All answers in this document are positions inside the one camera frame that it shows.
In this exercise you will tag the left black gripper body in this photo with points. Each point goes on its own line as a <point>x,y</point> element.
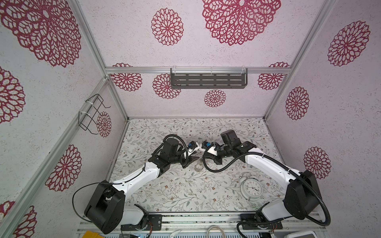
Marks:
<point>184,162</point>

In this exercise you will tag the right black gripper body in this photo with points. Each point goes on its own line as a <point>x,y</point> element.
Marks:
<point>222,152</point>

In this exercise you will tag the silver metal key bottle opener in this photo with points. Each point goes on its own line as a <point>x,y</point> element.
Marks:
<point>199,167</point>

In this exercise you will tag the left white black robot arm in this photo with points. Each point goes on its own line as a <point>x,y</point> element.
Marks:
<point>106,208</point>

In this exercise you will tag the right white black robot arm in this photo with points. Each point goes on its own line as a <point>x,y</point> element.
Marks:
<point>302,191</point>

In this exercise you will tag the white round alarm clock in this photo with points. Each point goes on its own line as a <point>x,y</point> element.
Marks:
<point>251,188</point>

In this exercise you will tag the white device at bottom edge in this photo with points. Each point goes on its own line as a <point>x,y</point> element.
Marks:
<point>302,234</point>

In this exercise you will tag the yellow object at bottom edge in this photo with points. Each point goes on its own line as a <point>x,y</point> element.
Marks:
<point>90,234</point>

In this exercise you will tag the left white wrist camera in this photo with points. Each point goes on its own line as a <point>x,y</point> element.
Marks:
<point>192,147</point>

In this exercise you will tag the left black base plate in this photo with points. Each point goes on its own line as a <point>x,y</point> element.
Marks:
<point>149,222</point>

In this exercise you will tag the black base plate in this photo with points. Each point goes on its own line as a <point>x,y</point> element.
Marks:
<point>256,222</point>
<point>149,222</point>

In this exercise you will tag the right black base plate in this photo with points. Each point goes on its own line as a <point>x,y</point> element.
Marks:
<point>256,222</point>

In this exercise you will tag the dark grey wall shelf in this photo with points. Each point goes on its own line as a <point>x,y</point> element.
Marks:
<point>208,78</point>

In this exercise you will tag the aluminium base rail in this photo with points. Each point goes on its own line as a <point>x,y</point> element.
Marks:
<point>201,221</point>

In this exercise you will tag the black wire wall basket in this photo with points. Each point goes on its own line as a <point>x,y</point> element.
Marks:
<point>87,117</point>

